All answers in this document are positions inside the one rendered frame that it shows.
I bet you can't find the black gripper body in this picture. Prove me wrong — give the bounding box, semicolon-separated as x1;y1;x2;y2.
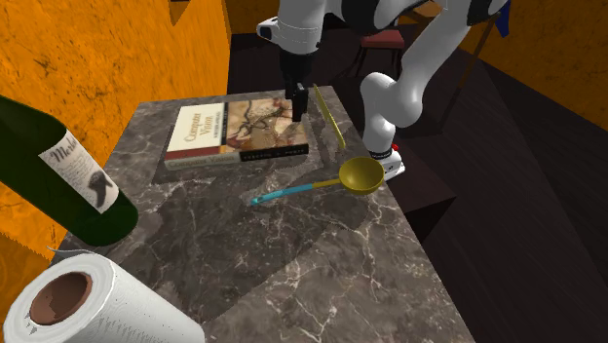
278;49;316;92

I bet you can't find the yellow knife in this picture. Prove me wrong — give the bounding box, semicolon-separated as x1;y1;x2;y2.
312;83;348;150

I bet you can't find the cream and brown hardcover book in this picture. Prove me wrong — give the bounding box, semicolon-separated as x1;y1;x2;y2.
163;96;311;172

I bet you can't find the chair with red seat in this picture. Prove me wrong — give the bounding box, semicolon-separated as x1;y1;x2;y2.
352;27;406;80

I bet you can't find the dark robot stand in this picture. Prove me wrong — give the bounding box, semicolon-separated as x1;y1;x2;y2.
388;141;458;245

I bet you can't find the dark green wine bottle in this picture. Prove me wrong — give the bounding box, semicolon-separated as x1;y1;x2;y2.
0;94;140;248

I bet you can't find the white paper towel roll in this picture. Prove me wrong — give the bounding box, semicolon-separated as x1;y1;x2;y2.
2;251;207;343

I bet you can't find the yellow ladle with blue handle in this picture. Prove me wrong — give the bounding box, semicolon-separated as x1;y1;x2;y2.
249;156;387;207

